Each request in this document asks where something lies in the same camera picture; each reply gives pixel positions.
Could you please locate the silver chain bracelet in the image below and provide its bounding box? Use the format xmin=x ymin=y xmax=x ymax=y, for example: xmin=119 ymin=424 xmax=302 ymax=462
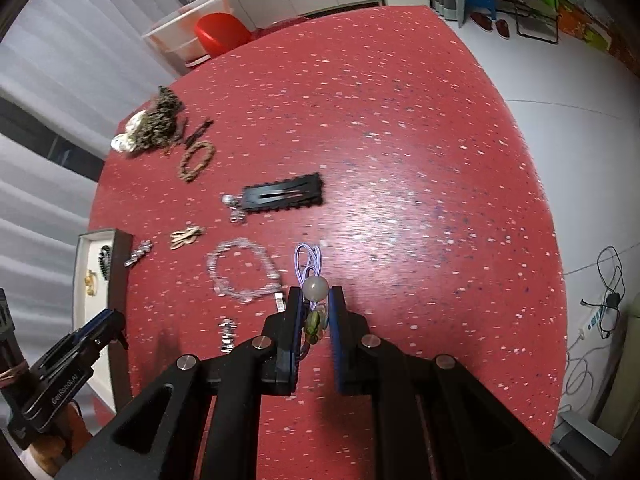
xmin=206 ymin=239 xmax=286 ymax=313

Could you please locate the white power strip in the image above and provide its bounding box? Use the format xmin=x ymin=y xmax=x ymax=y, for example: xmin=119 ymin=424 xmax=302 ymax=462
xmin=579 ymin=305 xmax=608 ymax=342

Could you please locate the silver leaf hair clip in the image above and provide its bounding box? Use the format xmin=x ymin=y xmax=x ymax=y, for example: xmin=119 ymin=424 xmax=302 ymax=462
xmin=123 ymin=240 xmax=154 ymax=268

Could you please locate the purple beaded hair tie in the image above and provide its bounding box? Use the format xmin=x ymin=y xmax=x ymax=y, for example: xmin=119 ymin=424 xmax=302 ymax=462
xmin=292 ymin=242 xmax=331 ymax=347

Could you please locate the silver rhinestone hair clip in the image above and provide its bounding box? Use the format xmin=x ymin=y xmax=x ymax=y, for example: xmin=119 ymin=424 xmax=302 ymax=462
xmin=222 ymin=193 xmax=247 ymax=223

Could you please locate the red plastic chair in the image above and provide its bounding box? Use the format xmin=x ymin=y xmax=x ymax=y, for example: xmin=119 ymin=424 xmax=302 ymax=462
xmin=194 ymin=12 xmax=253 ymax=58

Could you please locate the white cable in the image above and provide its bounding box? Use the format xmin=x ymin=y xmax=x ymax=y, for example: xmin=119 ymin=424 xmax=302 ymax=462
xmin=564 ymin=337 xmax=603 ymax=413

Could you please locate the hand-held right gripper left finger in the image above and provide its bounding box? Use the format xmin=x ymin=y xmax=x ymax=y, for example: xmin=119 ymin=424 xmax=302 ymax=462
xmin=54 ymin=286 xmax=306 ymax=480

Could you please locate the colourful play mat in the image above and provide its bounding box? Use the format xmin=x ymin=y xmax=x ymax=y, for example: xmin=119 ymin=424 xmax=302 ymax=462
xmin=560 ymin=0 xmax=640 ymax=66

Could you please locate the small dark hair clip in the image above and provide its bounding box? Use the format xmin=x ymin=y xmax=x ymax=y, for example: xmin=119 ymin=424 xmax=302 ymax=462
xmin=182 ymin=119 xmax=213 ymax=146

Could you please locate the braided brown hair tie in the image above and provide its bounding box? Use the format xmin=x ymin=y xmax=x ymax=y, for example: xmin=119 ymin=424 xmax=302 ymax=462
xmin=179 ymin=140 xmax=217 ymax=181

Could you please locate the white plastic basin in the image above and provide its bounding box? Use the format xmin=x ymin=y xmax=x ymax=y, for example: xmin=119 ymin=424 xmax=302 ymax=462
xmin=141 ymin=0 xmax=236 ymax=66

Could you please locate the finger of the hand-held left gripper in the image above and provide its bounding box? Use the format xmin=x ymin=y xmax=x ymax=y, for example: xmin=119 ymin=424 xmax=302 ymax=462
xmin=29 ymin=327 xmax=130 ymax=378
xmin=70 ymin=308 xmax=126 ymax=343

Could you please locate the black scalloped hair clip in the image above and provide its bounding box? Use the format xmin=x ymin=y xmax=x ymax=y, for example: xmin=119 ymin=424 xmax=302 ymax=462
xmin=241 ymin=172 xmax=325 ymax=213

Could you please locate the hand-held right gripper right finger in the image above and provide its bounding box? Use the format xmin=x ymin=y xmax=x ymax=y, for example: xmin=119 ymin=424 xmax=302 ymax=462
xmin=327 ymin=285 xmax=601 ymax=480

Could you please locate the cream satin scrunchie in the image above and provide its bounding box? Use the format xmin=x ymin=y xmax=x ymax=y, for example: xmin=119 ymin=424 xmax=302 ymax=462
xmin=111 ymin=110 xmax=148 ymax=153

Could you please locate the white shallow tray box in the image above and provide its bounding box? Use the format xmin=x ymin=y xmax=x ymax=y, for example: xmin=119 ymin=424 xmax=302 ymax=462
xmin=71 ymin=229 xmax=133 ymax=413

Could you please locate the black adapter with cable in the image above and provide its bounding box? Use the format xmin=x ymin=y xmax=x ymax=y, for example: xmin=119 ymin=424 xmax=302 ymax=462
xmin=596 ymin=246 xmax=627 ymax=313

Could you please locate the leopard print scrunchie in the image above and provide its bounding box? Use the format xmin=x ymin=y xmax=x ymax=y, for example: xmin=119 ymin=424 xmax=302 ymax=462
xmin=135 ymin=86 xmax=185 ymax=153

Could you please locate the small silver charm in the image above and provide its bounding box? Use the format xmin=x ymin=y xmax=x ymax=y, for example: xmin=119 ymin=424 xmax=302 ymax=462
xmin=218 ymin=317 xmax=237 ymax=352

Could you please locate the patterned brown cloth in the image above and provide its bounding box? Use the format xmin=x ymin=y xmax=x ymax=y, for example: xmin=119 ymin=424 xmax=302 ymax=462
xmin=22 ymin=402 xmax=93 ymax=477

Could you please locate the grey plastic base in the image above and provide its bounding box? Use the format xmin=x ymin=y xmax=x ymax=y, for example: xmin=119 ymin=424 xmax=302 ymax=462
xmin=550 ymin=405 xmax=622 ymax=457

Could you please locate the white curtain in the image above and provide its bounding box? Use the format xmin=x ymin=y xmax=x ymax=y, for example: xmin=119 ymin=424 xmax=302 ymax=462
xmin=0 ymin=0 xmax=182 ymax=341

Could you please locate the beige bow hair clip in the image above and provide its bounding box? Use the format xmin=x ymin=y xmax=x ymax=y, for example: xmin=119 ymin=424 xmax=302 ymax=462
xmin=169 ymin=226 xmax=207 ymax=250

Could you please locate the black metal rack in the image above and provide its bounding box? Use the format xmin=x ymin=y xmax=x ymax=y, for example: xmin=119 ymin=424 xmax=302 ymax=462
xmin=487 ymin=0 xmax=563 ymax=46

